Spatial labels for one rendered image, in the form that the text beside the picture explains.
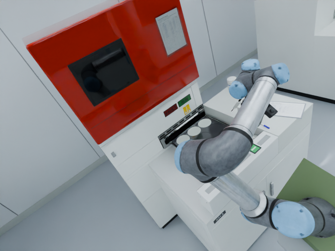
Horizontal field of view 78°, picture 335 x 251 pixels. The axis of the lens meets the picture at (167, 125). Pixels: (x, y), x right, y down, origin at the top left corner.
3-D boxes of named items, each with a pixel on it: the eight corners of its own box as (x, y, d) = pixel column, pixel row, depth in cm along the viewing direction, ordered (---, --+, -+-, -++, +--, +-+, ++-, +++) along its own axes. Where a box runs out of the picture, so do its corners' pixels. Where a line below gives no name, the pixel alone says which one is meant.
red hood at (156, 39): (72, 108, 178) (20, 38, 142) (148, 62, 202) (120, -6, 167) (98, 146, 121) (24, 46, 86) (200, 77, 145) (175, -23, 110)
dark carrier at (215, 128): (171, 141, 153) (171, 141, 153) (205, 116, 164) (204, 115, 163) (203, 165, 127) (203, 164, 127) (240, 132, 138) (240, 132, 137)
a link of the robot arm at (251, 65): (236, 66, 90) (245, 57, 94) (239, 88, 96) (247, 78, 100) (254, 67, 85) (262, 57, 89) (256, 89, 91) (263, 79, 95)
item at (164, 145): (163, 148, 158) (159, 139, 152) (205, 116, 171) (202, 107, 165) (164, 149, 156) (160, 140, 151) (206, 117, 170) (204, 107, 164)
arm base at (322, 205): (348, 213, 77) (337, 215, 71) (328, 246, 80) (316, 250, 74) (307, 189, 89) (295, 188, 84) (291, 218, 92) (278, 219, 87)
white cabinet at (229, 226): (179, 218, 202) (147, 165, 154) (244, 158, 231) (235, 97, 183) (230, 278, 154) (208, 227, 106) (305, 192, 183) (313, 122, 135)
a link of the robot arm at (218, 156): (222, 161, 50) (281, 52, 73) (192, 159, 59) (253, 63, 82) (246, 189, 54) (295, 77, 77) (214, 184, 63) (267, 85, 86)
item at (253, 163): (201, 205, 116) (196, 190, 108) (264, 146, 132) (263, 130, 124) (214, 216, 109) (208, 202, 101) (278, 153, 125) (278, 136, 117)
